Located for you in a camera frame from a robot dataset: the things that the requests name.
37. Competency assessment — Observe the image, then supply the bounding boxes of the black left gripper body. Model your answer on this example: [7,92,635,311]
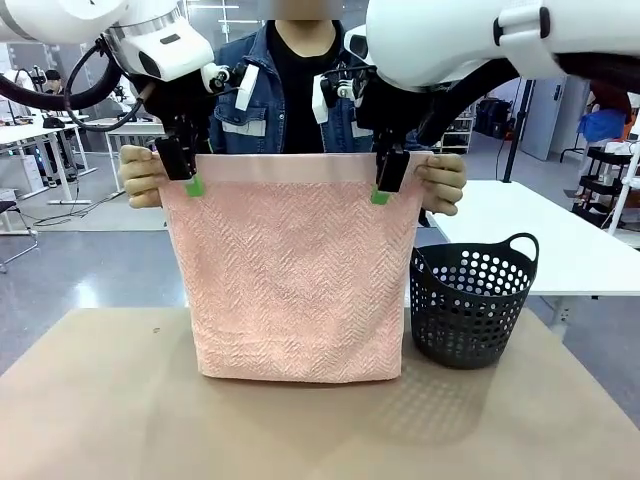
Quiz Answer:
[143,69,217,151]

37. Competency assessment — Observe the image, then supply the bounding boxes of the seated person in black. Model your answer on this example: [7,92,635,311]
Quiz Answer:
[41,68,67,97]

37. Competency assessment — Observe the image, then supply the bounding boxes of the white desk with grey legs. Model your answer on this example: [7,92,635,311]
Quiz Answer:
[82,115,167,195]

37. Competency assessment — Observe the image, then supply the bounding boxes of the person's left hand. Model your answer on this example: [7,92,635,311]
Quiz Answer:
[414,152,468,217]

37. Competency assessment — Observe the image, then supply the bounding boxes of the blue cloth bundle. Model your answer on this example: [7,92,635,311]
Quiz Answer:
[578,105,630,152]

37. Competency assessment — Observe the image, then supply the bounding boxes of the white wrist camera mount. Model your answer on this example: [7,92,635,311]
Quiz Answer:
[310,66,370,124]
[201,61,260,113]

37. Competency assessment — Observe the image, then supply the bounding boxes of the black utility cart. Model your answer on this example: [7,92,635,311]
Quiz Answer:
[572,143,640,222]

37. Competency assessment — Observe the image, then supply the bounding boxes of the large white table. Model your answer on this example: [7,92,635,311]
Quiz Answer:
[427,178,640,332]

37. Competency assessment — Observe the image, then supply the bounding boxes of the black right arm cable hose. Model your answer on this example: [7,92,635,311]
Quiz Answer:
[407,59,522,149]

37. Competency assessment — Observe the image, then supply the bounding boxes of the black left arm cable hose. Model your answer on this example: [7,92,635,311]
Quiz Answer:
[0,33,154,134]

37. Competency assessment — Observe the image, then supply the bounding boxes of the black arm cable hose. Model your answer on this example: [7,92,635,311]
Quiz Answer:
[0,33,154,134]
[407,59,522,149]

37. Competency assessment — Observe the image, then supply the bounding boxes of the white storage boxes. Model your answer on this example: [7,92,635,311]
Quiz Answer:
[0,152,47,195]

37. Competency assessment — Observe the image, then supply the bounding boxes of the black perforated plastic basket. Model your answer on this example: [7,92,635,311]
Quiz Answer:
[409,232,541,371]

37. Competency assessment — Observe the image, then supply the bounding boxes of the person in denim jacket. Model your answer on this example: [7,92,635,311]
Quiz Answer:
[208,18,384,156]

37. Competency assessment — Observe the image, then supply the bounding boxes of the black stand pole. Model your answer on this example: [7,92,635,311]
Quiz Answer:
[498,75,534,184]

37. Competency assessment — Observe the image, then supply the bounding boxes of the person's right hand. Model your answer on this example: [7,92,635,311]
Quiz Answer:
[118,144,169,211]

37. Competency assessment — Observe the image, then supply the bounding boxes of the white desk with clutter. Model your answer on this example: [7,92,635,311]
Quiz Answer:
[0,112,99,207]

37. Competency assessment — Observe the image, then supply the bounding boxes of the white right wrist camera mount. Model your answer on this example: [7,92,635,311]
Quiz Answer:
[310,66,370,124]

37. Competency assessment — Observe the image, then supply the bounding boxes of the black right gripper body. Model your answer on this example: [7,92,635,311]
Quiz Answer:
[354,74,410,152]

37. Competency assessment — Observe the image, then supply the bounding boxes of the pink herringbone towel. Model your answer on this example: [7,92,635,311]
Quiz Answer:
[157,152,434,385]

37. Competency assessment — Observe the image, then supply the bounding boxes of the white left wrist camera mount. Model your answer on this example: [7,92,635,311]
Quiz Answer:
[201,61,260,113]

